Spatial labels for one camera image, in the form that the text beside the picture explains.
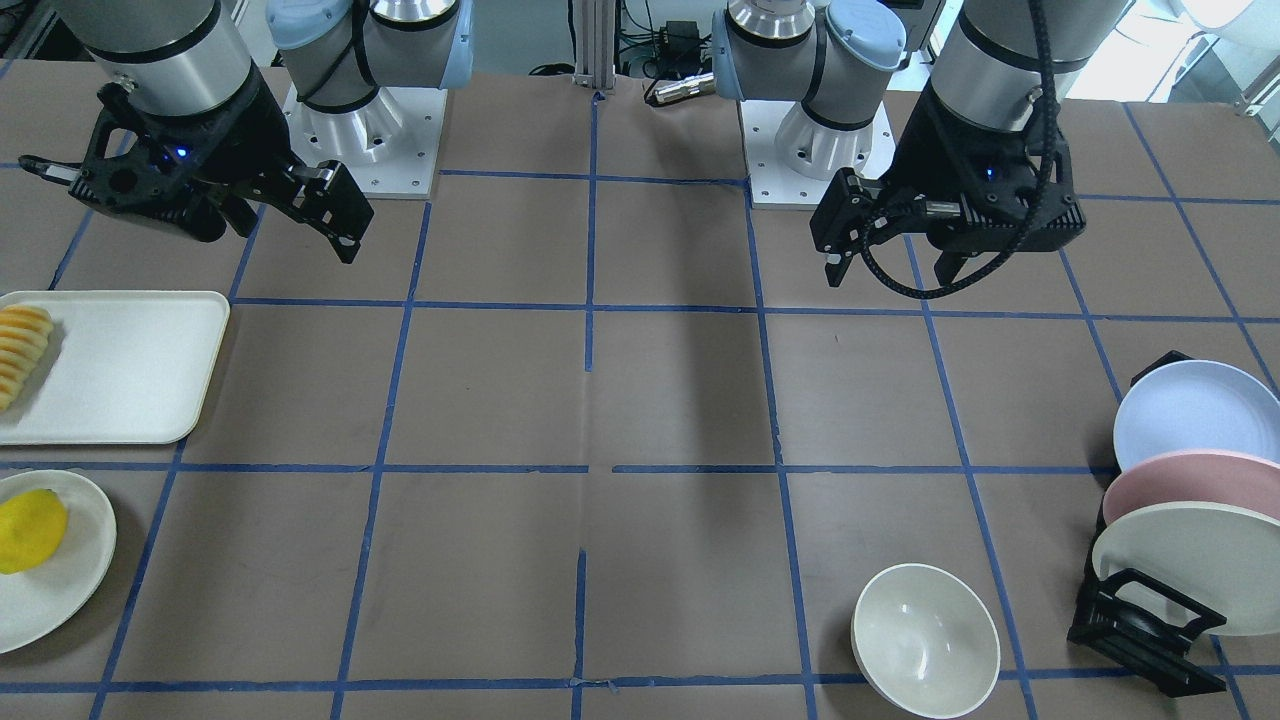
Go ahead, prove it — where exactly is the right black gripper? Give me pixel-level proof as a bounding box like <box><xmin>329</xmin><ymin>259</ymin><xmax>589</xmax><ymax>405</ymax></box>
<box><xmin>18</xmin><ymin>72</ymin><xmax>375</xmax><ymax>264</ymax></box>

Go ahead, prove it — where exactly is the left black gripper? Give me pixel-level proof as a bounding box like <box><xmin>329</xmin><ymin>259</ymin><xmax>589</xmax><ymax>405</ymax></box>
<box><xmin>810</xmin><ymin>82</ymin><xmax>1087</xmax><ymax>291</ymax></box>

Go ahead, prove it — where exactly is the yellow lemon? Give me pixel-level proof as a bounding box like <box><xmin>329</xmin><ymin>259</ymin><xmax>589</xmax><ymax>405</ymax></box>
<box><xmin>1</xmin><ymin>488</ymin><xmax>69</xmax><ymax>575</ymax></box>

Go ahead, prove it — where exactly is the white bowl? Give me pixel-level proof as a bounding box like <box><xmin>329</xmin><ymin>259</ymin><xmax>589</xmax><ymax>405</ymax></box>
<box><xmin>849</xmin><ymin>562</ymin><xmax>1002</xmax><ymax>719</ymax></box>

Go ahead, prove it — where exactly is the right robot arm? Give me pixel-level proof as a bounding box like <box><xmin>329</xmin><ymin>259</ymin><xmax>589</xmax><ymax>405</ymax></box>
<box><xmin>19</xmin><ymin>1</ymin><xmax>474</xmax><ymax>264</ymax></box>

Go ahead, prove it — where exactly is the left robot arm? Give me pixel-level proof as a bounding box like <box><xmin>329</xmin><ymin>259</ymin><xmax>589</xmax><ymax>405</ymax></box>
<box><xmin>710</xmin><ymin>1</ymin><xmax>1126</xmax><ymax>300</ymax></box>

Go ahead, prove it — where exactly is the white rectangular tray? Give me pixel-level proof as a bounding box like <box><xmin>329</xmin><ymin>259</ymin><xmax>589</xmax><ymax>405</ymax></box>
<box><xmin>1</xmin><ymin>290</ymin><xmax>230</xmax><ymax>446</ymax></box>

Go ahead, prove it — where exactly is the sliced yellow fruit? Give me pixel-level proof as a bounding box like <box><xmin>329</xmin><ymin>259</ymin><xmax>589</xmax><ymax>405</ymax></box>
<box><xmin>1</xmin><ymin>304</ymin><xmax>55</xmax><ymax>413</ymax></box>

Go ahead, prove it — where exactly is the light blue plate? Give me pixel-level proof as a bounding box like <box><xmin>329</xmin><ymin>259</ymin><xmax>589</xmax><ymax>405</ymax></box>
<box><xmin>1112</xmin><ymin>359</ymin><xmax>1279</xmax><ymax>470</ymax></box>

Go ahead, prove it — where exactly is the pink plate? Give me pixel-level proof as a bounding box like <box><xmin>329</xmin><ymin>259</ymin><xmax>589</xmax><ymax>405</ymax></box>
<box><xmin>1102</xmin><ymin>448</ymin><xmax>1279</xmax><ymax>524</ymax></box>

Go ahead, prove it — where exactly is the cream round plate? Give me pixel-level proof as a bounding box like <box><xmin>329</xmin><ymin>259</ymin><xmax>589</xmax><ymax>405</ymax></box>
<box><xmin>1</xmin><ymin>469</ymin><xmax>116</xmax><ymax>653</ymax></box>

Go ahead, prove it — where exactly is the black dish rack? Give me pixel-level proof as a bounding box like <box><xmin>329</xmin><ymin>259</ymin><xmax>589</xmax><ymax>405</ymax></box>
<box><xmin>1066</xmin><ymin>350</ymin><xmax>1229</xmax><ymax>698</ymax></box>

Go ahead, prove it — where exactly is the cream plate in rack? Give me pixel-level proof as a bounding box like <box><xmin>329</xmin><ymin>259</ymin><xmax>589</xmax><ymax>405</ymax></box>
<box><xmin>1091</xmin><ymin>501</ymin><xmax>1279</xmax><ymax>635</ymax></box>

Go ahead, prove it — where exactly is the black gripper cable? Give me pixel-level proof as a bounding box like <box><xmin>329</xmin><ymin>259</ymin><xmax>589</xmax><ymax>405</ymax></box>
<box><xmin>860</xmin><ymin>0</ymin><xmax>1062</xmax><ymax>301</ymax></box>

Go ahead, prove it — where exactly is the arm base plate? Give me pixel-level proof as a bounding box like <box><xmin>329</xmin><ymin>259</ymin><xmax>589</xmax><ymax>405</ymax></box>
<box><xmin>739</xmin><ymin>100</ymin><xmax>896</xmax><ymax>210</ymax></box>
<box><xmin>283</xmin><ymin>87</ymin><xmax>449</xmax><ymax>200</ymax></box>

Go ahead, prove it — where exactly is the aluminium frame post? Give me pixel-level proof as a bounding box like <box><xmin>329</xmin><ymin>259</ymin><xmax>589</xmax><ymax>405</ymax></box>
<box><xmin>570</xmin><ymin>0</ymin><xmax>621</xmax><ymax>97</ymax></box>

